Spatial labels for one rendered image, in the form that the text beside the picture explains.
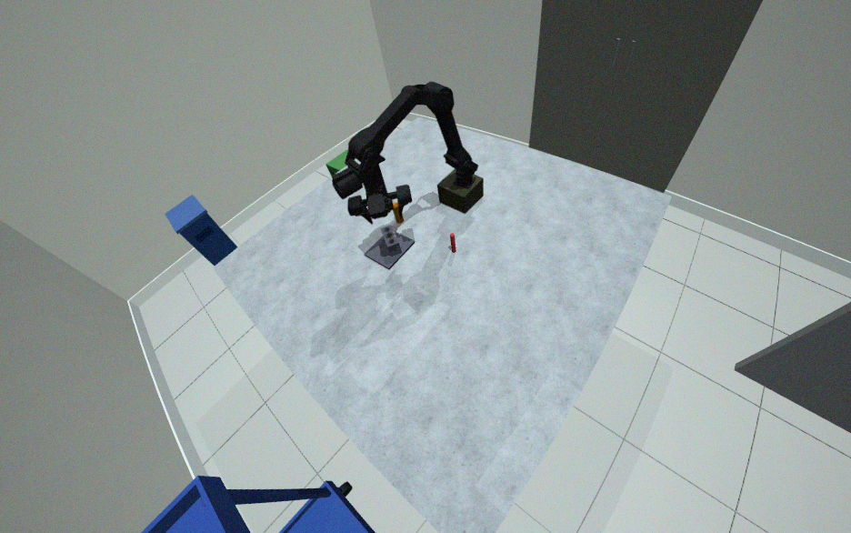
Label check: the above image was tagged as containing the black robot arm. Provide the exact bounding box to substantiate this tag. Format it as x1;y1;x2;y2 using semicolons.
332;82;479;219

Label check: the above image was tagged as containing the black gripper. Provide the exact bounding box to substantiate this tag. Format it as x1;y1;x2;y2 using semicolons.
348;179;412;224

